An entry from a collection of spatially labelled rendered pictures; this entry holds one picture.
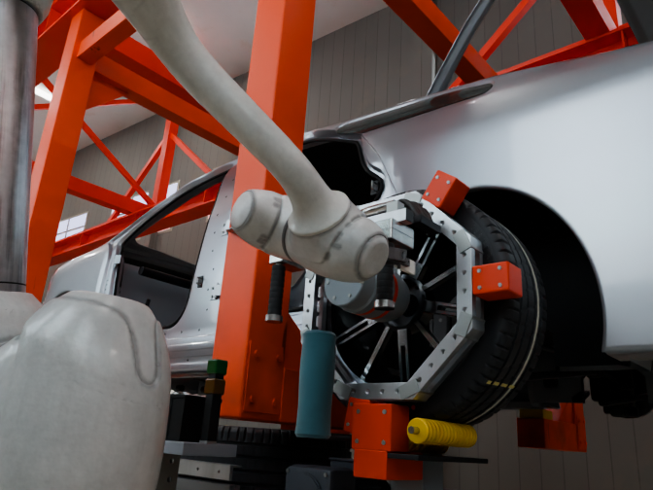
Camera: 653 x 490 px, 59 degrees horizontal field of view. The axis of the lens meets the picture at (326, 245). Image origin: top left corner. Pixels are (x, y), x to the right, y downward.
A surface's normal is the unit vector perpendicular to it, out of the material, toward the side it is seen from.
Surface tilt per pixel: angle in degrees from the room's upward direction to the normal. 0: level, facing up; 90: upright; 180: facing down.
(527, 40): 90
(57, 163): 90
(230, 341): 90
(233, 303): 90
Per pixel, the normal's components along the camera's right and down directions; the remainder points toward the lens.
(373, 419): -0.65, -0.29
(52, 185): 0.75, -0.17
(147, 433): 0.92, -0.09
